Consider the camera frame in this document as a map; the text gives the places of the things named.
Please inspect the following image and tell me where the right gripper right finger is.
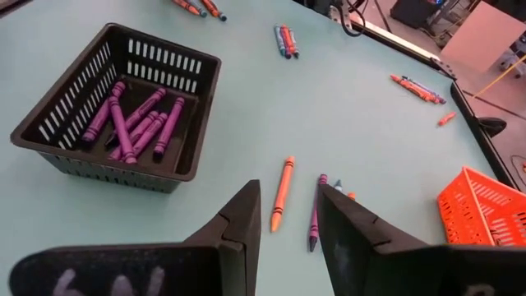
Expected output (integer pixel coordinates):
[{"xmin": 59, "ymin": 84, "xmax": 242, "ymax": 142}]
[{"xmin": 316, "ymin": 183, "xmax": 428, "ymax": 296}]

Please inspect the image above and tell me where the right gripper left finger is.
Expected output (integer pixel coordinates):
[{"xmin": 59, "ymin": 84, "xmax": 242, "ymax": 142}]
[{"xmin": 183, "ymin": 179, "xmax": 262, "ymax": 296}]

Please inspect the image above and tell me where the orange plastic basket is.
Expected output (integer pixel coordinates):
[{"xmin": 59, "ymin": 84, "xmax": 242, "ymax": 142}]
[{"xmin": 436, "ymin": 165, "xmax": 526, "ymax": 248}]

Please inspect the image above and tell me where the black plastic basket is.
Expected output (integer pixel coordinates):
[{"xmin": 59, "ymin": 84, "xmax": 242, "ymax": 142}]
[{"xmin": 10, "ymin": 22, "xmax": 223, "ymax": 194}]

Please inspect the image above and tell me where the green table mat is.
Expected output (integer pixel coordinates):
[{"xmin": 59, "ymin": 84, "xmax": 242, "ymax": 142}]
[{"xmin": 0, "ymin": 0, "xmax": 501, "ymax": 296}]

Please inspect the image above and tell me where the grey side desk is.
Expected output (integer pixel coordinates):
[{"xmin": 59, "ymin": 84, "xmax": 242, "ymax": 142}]
[{"xmin": 441, "ymin": 1, "xmax": 526, "ymax": 74}]

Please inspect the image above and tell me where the yellow cable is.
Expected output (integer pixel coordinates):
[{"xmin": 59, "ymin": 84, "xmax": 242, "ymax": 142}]
[{"xmin": 471, "ymin": 53, "xmax": 526, "ymax": 99}]

